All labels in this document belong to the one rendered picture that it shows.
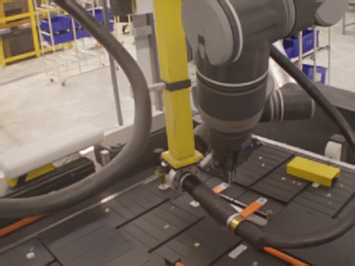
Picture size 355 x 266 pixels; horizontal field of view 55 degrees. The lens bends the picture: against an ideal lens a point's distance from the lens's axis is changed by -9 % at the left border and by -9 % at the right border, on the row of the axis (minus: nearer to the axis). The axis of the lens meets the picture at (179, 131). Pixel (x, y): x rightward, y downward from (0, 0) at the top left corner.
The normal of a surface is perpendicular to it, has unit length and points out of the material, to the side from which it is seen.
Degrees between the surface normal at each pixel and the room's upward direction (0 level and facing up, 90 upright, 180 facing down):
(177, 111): 90
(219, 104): 110
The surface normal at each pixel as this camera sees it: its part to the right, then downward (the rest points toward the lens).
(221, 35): -0.77, 0.47
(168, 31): 0.46, 0.31
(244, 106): 0.29, 0.67
